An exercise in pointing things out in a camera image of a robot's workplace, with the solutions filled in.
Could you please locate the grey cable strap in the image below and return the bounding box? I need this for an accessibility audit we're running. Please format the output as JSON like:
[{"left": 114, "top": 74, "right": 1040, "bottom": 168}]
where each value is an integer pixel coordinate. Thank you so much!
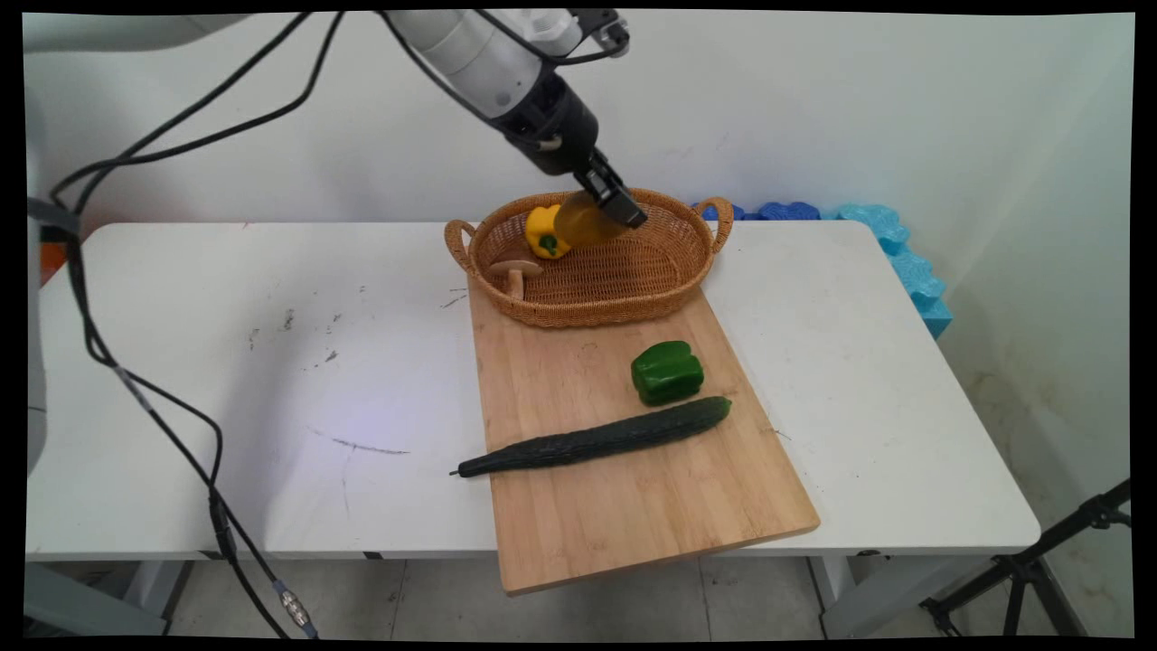
[{"left": 27, "top": 197, "right": 82, "bottom": 243}]

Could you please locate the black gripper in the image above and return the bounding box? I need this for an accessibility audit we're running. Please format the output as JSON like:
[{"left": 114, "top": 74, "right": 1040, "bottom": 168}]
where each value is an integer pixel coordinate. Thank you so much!
[{"left": 494, "top": 76, "right": 648, "bottom": 229}]

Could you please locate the white table leg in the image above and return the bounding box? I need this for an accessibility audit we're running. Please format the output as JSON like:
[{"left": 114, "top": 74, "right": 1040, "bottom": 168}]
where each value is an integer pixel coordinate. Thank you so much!
[
  {"left": 809, "top": 553, "right": 991, "bottom": 639},
  {"left": 25, "top": 561, "right": 173, "bottom": 637}
]

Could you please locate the brown mushroom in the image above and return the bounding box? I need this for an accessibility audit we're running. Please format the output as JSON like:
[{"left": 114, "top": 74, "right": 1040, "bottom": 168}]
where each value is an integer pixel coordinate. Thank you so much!
[{"left": 489, "top": 258, "right": 544, "bottom": 301}]

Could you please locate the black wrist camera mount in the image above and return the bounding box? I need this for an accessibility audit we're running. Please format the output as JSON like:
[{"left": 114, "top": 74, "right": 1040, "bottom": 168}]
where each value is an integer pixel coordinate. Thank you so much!
[{"left": 542, "top": 11, "right": 632, "bottom": 61}]

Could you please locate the yellow bell pepper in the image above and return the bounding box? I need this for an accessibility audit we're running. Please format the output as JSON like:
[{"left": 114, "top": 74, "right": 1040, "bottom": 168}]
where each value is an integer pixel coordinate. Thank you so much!
[{"left": 525, "top": 205, "right": 572, "bottom": 260}]

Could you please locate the black tripod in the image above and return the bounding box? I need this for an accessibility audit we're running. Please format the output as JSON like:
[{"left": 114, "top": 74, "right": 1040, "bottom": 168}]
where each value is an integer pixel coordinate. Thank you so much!
[{"left": 920, "top": 477, "right": 1133, "bottom": 638}]

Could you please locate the long black cable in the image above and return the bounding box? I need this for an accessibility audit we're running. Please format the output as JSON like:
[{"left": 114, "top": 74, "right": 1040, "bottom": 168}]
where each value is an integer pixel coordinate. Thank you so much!
[
  {"left": 47, "top": 11, "right": 315, "bottom": 213},
  {"left": 71, "top": 11, "right": 348, "bottom": 218}
]

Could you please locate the green bell pepper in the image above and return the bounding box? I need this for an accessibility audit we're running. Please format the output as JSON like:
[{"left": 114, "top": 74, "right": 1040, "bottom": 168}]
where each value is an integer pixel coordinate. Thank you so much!
[{"left": 630, "top": 341, "right": 705, "bottom": 407}]

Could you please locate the dark blue foam piece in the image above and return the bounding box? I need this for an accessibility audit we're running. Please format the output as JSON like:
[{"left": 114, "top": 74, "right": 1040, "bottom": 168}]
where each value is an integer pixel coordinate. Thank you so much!
[{"left": 694, "top": 201, "right": 823, "bottom": 222}]

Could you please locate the wooden cutting board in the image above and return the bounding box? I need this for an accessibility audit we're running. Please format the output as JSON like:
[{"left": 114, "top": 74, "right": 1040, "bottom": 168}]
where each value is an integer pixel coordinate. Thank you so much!
[{"left": 467, "top": 276, "right": 822, "bottom": 596}]

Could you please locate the dark green cucumber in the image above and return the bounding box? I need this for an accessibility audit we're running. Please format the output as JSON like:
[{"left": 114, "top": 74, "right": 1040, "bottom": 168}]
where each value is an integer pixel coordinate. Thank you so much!
[{"left": 449, "top": 396, "right": 733, "bottom": 479}]

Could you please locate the black cable with connectors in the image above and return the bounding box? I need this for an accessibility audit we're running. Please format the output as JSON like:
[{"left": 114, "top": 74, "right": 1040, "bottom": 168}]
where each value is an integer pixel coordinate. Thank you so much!
[{"left": 63, "top": 231, "right": 319, "bottom": 639}]

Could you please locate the cyan foam piece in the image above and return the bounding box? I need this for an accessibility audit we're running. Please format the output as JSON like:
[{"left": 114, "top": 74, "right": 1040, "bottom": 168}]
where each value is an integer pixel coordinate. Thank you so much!
[{"left": 836, "top": 203, "right": 955, "bottom": 341}]

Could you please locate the tan round vegetable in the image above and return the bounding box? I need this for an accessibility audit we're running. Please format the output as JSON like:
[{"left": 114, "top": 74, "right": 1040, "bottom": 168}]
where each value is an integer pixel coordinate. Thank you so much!
[{"left": 554, "top": 190, "right": 625, "bottom": 247}]

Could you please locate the woven wicker basket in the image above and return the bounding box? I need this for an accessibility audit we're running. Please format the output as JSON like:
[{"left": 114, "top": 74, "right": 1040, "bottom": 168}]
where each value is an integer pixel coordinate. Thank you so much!
[{"left": 443, "top": 187, "right": 735, "bottom": 329}]

